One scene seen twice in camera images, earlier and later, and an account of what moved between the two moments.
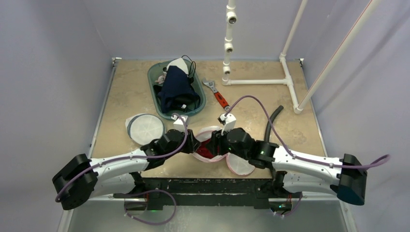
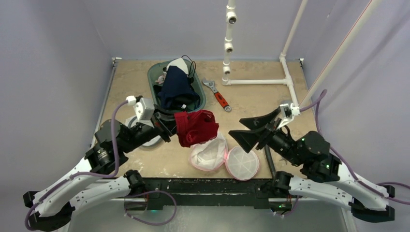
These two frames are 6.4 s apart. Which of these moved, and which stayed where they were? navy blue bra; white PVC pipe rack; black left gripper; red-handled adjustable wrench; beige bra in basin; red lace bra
Moved: black left gripper; red lace bra
Stayed: red-handled adjustable wrench; beige bra in basin; white PVC pipe rack; navy blue bra
